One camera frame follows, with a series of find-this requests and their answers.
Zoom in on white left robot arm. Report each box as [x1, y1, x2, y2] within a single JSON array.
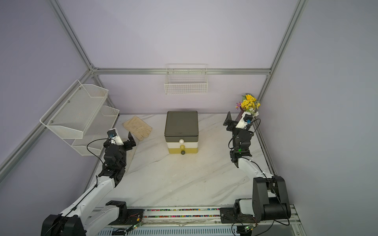
[[41, 129, 136, 236]]

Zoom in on olive three-drawer cabinet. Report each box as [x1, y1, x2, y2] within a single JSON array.
[[164, 111, 199, 155]]

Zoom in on beige rubber glove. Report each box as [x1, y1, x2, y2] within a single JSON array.
[[123, 116, 152, 141]]

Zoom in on yellow artificial flowers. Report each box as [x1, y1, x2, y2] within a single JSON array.
[[236, 93, 261, 117]]

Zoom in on white two-tier mesh shelf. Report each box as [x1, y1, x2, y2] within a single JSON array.
[[40, 80, 119, 156]]

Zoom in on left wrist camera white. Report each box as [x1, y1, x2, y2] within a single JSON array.
[[107, 128, 124, 146]]

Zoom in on aluminium frame profile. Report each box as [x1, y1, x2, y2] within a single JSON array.
[[93, 68, 271, 75]]

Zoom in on white wire wall basket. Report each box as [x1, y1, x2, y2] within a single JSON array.
[[164, 64, 208, 95]]

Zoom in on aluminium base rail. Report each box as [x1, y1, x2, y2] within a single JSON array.
[[56, 204, 303, 236]]

